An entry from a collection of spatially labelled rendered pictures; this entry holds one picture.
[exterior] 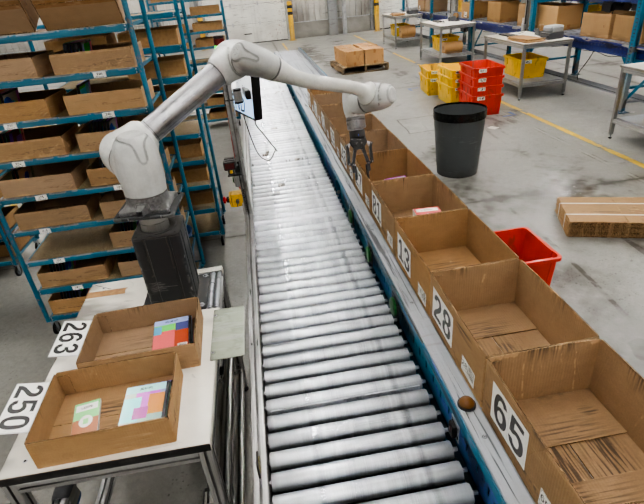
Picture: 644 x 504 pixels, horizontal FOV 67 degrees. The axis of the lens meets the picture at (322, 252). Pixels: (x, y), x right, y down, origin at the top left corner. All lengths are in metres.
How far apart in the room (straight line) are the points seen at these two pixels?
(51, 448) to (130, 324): 0.59
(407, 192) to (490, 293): 0.79
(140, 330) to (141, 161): 0.63
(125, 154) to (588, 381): 1.57
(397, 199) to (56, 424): 1.57
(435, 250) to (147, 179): 1.11
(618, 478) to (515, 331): 0.50
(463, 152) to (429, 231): 3.11
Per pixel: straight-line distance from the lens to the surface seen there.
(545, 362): 1.34
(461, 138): 4.94
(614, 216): 4.24
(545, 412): 1.38
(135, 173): 1.85
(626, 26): 7.82
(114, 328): 2.03
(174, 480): 2.46
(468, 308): 1.66
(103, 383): 1.80
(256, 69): 2.05
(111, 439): 1.55
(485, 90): 7.22
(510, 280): 1.67
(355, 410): 1.52
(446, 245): 1.98
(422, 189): 2.29
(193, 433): 1.55
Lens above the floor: 1.87
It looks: 29 degrees down
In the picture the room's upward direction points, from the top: 6 degrees counter-clockwise
